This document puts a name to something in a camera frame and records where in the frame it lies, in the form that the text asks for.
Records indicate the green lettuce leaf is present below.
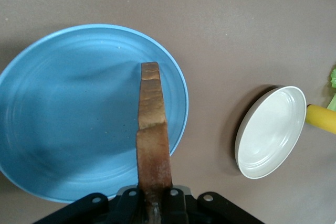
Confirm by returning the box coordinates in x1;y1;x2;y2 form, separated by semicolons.
327;68;336;112

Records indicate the yellow squeeze bottle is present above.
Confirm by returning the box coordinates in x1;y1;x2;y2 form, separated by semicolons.
304;104;336;133

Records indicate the blue round plate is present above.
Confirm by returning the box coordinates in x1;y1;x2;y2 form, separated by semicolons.
0;24;189;204

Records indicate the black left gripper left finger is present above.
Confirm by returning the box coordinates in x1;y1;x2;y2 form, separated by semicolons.
33;186;144;224

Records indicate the brown bread slice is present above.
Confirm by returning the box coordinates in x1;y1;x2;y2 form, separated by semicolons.
135;61;174;224

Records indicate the beige round plate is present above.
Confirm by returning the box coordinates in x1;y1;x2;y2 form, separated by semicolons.
234;85;307;180

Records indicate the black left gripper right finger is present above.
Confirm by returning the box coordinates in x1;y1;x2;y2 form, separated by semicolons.
160;185;265;224

